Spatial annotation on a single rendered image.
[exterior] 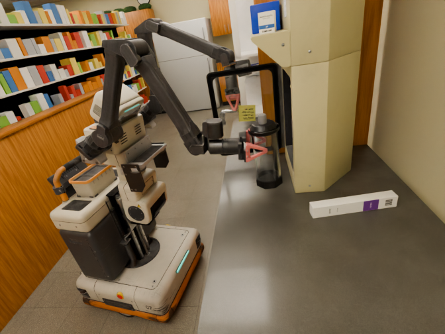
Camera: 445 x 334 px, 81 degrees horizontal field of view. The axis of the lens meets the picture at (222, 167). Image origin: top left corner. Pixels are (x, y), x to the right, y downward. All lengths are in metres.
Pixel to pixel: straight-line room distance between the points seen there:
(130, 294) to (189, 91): 4.86
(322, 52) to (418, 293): 0.67
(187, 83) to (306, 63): 5.20
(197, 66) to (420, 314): 5.56
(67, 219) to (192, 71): 4.75
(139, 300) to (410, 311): 1.38
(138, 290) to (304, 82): 1.44
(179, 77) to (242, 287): 5.51
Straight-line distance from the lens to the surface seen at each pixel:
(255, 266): 0.80
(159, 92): 0.94
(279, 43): 0.87
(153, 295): 1.71
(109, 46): 1.00
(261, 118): 0.89
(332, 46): 0.91
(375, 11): 1.33
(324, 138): 0.97
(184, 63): 5.94
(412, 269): 0.85
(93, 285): 1.96
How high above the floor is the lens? 1.54
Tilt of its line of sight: 28 degrees down
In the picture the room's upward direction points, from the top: 10 degrees counter-clockwise
